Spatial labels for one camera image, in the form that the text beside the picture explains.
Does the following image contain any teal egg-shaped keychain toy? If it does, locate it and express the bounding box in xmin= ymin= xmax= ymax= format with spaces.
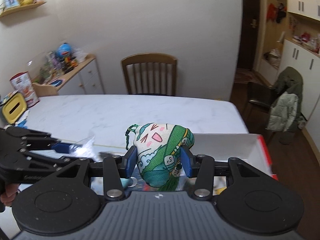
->
xmin=120 ymin=178 xmax=133 ymax=189

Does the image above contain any white sideboard cabinet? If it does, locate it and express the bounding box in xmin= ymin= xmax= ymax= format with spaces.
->
xmin=45 ymin=54 xmax=106 ymax=95

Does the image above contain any red snack package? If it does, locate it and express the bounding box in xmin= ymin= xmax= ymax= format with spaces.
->
xmin=10 ymin=72 xmax=40 ymax=108

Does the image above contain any green cartoon plush pouch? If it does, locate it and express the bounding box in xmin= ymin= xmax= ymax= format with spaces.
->
xmin=126 ymin=123 xmax=195 ymax=191

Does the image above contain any white wall cabinet unit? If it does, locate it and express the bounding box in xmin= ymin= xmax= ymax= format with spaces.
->
xmin=254 ymin=0 xmax=320 ymax=131

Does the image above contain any red cardboard shoe box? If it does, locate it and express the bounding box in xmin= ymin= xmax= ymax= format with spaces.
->
xmin=191 ymin=133 xmax=278 ymax=179

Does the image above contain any blue globe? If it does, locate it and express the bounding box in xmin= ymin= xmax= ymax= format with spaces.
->
xmin=55 ymin=43 xmax=72 ymax=59

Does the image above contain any green jacket on chair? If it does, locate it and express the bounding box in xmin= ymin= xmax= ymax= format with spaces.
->
xmin=266 ymin=67 xmax=304 ymax=145

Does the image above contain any person's left hand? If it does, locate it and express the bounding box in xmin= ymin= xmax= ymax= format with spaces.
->
xmin=1 ymin=184 xmax=20 ymax=207

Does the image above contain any bag of black small parts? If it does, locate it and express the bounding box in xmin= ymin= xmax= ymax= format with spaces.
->
xmin=69 ymin=135 xmax=112 ymax=162

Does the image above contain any yellow tissue box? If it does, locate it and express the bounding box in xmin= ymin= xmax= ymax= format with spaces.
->
xmin=1 ymin=91 xmax=28 ymax=125

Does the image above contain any black dining chair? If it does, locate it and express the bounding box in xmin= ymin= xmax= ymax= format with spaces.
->
xmin=242 ymin=82 xmax=278 ymax=121

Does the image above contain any brown wooden chair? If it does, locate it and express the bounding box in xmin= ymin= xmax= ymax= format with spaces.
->
xmin=121 ymin=53 xmax=178 ymax=96

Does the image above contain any light wooden child chair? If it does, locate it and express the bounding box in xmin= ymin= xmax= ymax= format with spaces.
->
xmin=33 ymin=83 xmax=58 ymax=98

